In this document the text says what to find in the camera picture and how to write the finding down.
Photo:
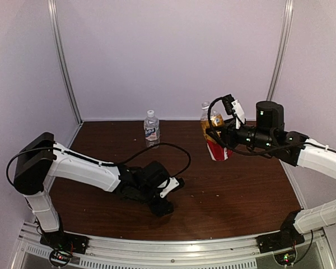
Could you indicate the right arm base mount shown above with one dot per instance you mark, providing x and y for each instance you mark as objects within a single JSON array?
[{"x": 282, "y": 243}]

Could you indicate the front aluminium rail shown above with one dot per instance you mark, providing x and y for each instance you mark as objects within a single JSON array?
[{"x": 240, "y": 252}]

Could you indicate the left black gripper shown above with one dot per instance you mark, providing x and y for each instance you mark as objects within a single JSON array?
[{"x": 162, "y": 209}]

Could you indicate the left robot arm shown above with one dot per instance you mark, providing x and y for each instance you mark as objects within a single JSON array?
[{"x": 43, "y": 158}]

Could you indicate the right aluminium frame post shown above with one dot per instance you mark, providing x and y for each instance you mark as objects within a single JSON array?
[{"x": 287, "y": 19}]

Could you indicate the left aluminium frame post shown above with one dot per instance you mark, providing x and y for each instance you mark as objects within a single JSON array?
[{"x": 52, "y": 8}]

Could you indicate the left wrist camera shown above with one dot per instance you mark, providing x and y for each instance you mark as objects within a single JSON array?
[{"x": 170, "y": 185}]

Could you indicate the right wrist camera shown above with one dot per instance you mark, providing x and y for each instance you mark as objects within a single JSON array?
[{"x": 233, "y": 107}]

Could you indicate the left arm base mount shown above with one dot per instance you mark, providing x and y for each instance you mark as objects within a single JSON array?
[{"x": 63, "y": 246}]

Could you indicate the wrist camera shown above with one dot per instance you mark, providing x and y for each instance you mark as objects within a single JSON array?
[
  {"x": 170, "y": 185},
  {"x": 233, "y": 107}
]

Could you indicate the clear water bottle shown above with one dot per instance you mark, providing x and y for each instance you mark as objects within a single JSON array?
[{"x": 151, "y": 131}]

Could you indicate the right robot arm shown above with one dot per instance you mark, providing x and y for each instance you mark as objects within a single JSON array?
[{"x": 267, "y": 138}]

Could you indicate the aluminium frame post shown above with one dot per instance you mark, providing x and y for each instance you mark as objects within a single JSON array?
[
  {"x": 287, "y": 19},
  {"x": 52, "y": 8}
]

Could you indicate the white water bottle cap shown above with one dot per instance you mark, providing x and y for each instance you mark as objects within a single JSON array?
[{"x": 150, "y": 113}]

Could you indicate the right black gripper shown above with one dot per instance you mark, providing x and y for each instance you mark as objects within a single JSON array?
[{"x": 227, "y": 130}]

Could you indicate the brown tea bottle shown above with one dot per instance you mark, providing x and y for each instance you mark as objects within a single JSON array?
[{"x": 217, "y": 152}]

